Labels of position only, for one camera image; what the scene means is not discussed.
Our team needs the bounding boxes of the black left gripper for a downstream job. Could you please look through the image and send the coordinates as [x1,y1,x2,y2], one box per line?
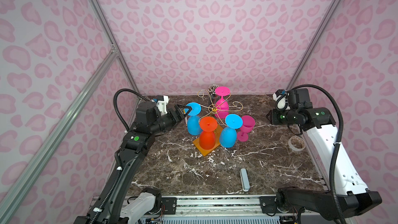
[150,104,191,135]

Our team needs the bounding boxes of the blue wine glass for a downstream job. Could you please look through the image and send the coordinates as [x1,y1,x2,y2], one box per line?
[219,114,243,148]
[184,102,202,136]

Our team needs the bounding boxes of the pink wine glass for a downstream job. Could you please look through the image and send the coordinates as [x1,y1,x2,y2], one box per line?
[237,115,256,142]
[215,87,230,119]

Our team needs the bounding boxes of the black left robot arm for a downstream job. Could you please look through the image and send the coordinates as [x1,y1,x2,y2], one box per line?
[75,101,192,224]

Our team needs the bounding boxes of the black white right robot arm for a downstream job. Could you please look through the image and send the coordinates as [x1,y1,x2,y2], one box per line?
[267,85,382,224]

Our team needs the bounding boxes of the red wine glass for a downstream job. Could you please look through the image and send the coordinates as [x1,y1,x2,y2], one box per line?
[200,117,218,150]

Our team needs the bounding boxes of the pink wine glass back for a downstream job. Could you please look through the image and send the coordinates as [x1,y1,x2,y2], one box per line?
[215,87,230,119]

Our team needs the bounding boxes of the orange wooden rack base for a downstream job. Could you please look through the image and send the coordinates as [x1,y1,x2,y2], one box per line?
[193,125,223,157]

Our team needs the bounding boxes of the blue wine glass front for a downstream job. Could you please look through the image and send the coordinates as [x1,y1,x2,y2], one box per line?
[219,114,243,148]

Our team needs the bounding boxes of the roll of tape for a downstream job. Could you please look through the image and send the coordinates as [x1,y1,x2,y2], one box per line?
[288,136,306,152]

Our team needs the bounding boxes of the clear cup of pencils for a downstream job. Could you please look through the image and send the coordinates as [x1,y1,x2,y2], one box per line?
[208,84,219,96]

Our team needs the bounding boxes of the white blue case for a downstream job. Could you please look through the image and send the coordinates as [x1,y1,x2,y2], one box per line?
[239,168,250,192]

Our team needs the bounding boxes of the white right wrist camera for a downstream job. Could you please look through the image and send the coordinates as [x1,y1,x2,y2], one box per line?
[273,89,289,111]

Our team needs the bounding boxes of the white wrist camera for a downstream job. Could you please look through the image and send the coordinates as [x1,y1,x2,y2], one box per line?
[152,95,169,115]
[273,89,289,111]

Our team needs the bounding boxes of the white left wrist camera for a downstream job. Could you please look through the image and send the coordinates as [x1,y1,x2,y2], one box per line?
[152,95,169,115]

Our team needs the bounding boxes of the gold wire glass rack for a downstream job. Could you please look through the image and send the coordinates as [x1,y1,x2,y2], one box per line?
[197,85,244,127]

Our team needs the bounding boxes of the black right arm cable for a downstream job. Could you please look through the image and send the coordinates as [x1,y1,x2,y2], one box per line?
[290,84,346,224]

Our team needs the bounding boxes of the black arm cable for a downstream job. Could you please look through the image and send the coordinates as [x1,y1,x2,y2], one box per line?
[90,88,151,224]
[290,84,346,224]

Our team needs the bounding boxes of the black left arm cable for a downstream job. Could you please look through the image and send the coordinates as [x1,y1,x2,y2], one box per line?
[90,88,151,224]

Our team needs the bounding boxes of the aluminium front rail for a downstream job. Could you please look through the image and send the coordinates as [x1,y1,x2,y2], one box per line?
[83,194,355,222]

